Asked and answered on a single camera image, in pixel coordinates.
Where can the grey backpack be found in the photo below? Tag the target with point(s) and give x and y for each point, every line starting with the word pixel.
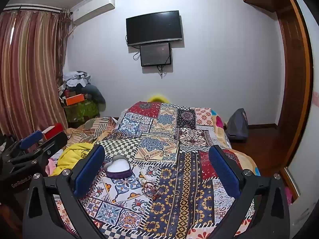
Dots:
pixel 238 124

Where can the striped red curtain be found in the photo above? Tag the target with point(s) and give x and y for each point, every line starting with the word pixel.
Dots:
pixel 30 67

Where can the white air conditioner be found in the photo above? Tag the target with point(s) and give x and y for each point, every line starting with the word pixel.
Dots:
pixel 94 8

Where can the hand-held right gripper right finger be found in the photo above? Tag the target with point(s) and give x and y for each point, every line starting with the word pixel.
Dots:
pixel 224 171

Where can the pile of clothes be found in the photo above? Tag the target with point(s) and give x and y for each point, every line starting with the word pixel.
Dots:
pixel 74 78

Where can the yellow floral blanket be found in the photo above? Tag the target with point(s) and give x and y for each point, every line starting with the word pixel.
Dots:
pixel 219 122

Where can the red box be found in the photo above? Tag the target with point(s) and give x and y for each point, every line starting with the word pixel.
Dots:
pixel 53 129

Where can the curtain rail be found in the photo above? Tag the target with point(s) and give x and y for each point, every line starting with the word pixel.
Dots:
pixel 32 7

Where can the yellow towel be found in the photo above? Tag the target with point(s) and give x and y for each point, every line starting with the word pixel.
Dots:
pixel 72 154

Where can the patchwork patterned blanket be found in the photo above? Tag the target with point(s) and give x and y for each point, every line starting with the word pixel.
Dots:
pixel 162 134

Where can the yellow plush toy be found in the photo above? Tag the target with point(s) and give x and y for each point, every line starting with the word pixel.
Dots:
pixel 158 98

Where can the black wall television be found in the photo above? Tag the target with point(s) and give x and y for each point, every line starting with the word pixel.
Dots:
pixel 153 27

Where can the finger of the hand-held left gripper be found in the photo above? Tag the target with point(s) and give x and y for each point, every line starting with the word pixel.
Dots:
pixel 56 142
pixel 31 138

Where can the purple heart-shaped jewelry box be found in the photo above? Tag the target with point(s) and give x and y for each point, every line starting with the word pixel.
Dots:
pixel 117 166

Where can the beige striped blanket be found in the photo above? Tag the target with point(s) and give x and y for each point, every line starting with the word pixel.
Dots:
pixel 92 127

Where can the small black monitor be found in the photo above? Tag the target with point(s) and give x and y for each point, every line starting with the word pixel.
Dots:
pixel 154 54

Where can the orange box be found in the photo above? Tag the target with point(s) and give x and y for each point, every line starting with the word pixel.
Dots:
pixel 74 100

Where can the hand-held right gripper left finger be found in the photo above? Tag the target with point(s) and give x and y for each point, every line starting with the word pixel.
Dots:
pixel 89 171

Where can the pink cloth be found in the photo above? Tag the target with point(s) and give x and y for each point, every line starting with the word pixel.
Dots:
pixel 51 165

